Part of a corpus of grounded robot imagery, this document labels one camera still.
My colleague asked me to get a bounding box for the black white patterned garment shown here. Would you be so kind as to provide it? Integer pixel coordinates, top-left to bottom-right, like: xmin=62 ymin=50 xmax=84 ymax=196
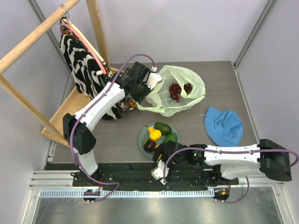
xmin=59 ymin=35 xmax=122 ymax=121

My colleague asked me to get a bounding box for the fake green fruit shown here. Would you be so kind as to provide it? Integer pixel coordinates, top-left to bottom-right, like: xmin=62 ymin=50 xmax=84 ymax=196
xmin=164 ymin=133 xmax=178 ymax=144

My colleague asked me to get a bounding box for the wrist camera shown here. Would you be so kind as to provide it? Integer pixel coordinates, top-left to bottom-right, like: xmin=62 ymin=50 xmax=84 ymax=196
xmin=151 ymin=160 xmax=169 ymax=185
xmin=146 ymin=72 xmax=163 ymax=90

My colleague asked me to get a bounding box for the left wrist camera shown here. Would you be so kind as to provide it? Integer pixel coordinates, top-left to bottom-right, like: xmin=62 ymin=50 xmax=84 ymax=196
xmin=146 ymin=72 xmax=163 ymax=90

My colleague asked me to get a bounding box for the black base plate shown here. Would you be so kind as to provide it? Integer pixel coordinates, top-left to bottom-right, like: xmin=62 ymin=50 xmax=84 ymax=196
xmin=45 ymin=162 xmax=239 ymax=191

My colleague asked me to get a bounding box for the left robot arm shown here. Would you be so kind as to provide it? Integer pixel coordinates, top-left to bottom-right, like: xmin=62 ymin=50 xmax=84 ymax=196
xmin=63 ymin=62 xmax=161 ymax=186

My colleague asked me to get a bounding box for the fake dark green avocado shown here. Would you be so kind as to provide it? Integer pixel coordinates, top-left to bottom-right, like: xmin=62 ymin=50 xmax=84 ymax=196
xmin=155 ymin=122 xmax=172 ymax=136

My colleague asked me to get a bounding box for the fake dark plum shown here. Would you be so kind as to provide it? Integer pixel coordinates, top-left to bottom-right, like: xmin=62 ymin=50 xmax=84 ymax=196
xmin=143 ymin=140 xmax=156 ymax=153

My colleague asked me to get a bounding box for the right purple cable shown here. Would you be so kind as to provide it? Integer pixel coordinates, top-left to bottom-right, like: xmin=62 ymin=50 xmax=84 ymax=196
xmin=162 ymin=147 xmax=299 ymax=203

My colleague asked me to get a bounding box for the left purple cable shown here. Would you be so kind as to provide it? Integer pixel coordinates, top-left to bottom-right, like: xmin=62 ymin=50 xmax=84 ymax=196
xmin=70 ymin=53 xmax=157 ymax=203

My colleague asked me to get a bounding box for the fake yellow pepper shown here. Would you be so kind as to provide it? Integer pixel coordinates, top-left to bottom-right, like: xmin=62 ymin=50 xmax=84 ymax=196
xmin=147 ymin=127 xmax=162 ymax=142

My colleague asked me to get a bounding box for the cream clothes hanger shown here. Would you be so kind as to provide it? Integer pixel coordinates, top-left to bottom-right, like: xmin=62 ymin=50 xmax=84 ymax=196
xmin=66 ymin=21 xmax=104 ymax=63

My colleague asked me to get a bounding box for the fake purple grape bunch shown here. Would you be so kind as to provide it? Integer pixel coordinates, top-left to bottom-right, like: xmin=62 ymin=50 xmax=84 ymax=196
xmin=169 ymin=83 xmax=193 ymax=103

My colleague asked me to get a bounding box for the grey-blue round plate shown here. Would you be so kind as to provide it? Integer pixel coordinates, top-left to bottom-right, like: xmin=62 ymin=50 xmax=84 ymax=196
xmin=138 ymin=123 xmax=180 ymax=160

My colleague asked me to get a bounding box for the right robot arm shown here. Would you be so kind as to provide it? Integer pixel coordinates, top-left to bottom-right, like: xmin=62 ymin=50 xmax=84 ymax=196
xmin=151 ymin=139 xmax=292 ymax=184

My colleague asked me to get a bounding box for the purple cable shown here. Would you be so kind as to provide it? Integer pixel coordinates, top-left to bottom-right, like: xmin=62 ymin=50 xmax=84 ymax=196
xmin=70 ymin=53 xmax=157 ymax=203
xmin=162 ymin=147 xmax=299 ymax=203

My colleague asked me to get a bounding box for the pink clothes hanger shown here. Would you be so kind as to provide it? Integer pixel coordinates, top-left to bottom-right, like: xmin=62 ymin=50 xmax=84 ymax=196
xmin=60 ymin=23 xmax=107 ymax=75

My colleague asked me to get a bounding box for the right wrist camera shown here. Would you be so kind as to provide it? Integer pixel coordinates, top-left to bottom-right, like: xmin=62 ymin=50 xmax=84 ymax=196
xmin=151 ymin=160 xmax=169 ymax=185

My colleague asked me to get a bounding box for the white cable duct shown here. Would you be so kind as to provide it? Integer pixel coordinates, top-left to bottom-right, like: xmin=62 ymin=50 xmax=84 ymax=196
xmin=39 ymin=189 xmax=214 ymax=198

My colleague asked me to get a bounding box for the blue cloth hat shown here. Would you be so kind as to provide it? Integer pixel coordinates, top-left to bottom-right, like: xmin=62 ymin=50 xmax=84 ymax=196
xmin=204 ymin=106 xmax=243 ymax=147

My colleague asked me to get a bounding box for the wooden clothes rack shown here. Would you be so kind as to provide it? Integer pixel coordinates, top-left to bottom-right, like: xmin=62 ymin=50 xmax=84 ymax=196
xmin=0 ymin=0 xmax=126 ymax=153

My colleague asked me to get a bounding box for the pale green plastic bag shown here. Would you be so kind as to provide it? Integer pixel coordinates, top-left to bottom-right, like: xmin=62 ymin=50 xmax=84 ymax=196
xmin=137 ymin=65 xmax=206 ymax=117

